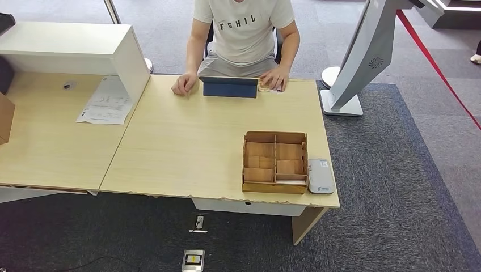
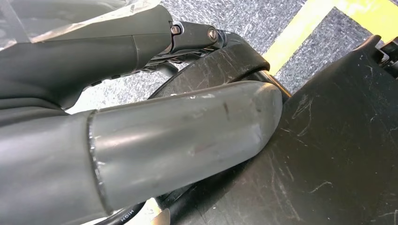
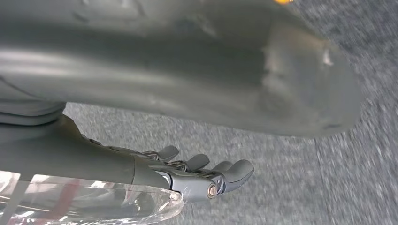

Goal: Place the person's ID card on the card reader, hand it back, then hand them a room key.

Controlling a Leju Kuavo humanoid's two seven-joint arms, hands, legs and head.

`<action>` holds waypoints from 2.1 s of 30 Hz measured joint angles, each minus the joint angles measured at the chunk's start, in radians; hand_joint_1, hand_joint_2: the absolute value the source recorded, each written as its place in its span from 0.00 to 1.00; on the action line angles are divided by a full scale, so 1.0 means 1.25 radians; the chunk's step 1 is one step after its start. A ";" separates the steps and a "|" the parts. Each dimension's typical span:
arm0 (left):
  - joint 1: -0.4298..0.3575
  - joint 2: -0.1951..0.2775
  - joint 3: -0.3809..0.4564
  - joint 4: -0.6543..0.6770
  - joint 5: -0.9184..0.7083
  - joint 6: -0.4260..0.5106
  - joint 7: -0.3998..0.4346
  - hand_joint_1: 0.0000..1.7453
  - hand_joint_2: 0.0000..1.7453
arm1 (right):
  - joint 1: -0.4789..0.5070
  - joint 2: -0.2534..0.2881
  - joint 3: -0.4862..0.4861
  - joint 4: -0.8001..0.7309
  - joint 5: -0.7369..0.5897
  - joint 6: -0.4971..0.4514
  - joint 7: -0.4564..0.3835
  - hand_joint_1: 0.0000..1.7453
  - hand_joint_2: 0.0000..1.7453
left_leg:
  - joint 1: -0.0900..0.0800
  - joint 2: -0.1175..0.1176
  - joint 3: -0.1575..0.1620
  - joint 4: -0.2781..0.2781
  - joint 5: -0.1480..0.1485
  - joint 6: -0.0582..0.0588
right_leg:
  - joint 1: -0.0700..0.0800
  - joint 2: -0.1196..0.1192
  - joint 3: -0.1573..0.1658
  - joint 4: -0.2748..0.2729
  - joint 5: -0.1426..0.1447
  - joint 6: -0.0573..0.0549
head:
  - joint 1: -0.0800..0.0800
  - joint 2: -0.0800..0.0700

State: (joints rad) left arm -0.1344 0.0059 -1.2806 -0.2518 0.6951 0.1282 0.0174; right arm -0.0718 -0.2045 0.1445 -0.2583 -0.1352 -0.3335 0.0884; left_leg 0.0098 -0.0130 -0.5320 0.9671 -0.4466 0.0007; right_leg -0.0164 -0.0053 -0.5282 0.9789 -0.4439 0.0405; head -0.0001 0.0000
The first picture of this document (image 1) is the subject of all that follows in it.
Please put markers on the black device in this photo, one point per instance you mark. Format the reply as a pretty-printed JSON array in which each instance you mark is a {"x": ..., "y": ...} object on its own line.
[{"x": 5, "y": 22}]

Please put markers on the white shoe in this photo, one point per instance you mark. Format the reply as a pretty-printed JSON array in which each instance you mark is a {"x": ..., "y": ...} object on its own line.
[{"x": 476, "y": 58}]

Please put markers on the grey display platform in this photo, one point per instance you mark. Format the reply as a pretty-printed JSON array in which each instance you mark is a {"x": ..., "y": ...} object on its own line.
[{"x": 451, "y": 18}]

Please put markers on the grey card reader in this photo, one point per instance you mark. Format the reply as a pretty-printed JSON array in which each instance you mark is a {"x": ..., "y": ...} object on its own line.
[{"x": 320, "y": 177}]

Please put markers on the white desk underside panel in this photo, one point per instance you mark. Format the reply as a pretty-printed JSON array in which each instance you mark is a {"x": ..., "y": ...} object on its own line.
[{"x": 22, "y": 195}]

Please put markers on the person's left hand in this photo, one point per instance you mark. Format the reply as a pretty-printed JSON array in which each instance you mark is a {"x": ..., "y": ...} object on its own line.
[{"x": 277, "y": 78}]

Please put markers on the white key card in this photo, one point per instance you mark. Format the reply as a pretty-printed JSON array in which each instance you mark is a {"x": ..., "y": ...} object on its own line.
[{"x": 291, "y": 182}]

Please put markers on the person's left forearm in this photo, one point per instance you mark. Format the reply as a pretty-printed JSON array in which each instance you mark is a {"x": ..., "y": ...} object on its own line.
[{"x": 290, "y": 50}]

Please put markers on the wooden desk leg panel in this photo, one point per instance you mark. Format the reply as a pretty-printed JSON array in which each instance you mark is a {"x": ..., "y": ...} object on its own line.
[{"x": 304, "y": 225}]

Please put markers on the white desk drawer unit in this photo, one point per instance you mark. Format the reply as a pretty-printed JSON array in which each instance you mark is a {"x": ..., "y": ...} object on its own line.
[{"x": 244, "y": 207}]

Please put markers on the white desk shelf riser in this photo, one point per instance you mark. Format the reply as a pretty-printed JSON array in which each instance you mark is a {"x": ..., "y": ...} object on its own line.
[{"x": 60, "y": 41}]

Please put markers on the white pole stand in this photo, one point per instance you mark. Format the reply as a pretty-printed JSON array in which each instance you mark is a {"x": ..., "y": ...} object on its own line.
[{"x": 112, "y": 11}]

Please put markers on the person's right forearm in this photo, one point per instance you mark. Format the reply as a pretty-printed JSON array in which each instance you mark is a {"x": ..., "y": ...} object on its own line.
[{"x": 195, "y": 56}]

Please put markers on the dark speckled floor rug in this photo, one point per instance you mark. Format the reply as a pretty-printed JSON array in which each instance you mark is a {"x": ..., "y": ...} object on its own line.
[{"x": 375, "y": 225}]

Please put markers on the person's right hand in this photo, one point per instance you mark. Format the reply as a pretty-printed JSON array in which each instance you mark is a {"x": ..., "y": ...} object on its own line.
[{"x": 185, "y": 84}]

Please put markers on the floor power socket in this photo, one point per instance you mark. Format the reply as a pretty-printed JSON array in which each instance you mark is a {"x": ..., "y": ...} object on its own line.
[{"x": 199, "y": 223}]

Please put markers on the brown cardboard box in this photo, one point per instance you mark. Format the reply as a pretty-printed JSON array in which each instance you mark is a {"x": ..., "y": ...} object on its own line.
[{"x": 5, "y": 119}]

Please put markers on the blue tablet case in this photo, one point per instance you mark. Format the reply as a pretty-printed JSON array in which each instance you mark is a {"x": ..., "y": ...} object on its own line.
[{"x": 229, "y": 89}]

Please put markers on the printed paper sheet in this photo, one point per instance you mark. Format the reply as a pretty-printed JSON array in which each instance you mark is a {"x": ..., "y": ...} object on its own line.
[{"x": 106, "y": 103}]

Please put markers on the grey kiosk stand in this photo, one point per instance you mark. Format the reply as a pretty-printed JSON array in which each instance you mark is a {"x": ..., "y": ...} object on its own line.
[{"x": 370, "y": 45}]

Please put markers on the silver floor box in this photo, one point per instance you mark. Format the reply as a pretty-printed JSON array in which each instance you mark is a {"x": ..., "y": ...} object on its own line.
[{"x": 193, "y": 260}]

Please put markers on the person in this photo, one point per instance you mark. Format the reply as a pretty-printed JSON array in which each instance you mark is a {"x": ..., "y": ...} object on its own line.
[{"x": 244, "y": 41}]

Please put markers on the black office chair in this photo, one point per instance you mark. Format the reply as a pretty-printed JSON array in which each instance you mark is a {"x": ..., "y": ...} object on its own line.
[{"x": 279, "y": 47}]

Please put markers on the white round floor base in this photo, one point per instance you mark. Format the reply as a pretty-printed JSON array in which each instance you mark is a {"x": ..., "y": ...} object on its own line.
[{"x": 330, "y": 77}]

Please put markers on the wooden compartment organizer box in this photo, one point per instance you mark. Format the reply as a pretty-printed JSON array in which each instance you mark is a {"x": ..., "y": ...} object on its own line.
[{"x": 263, "y": 187}]

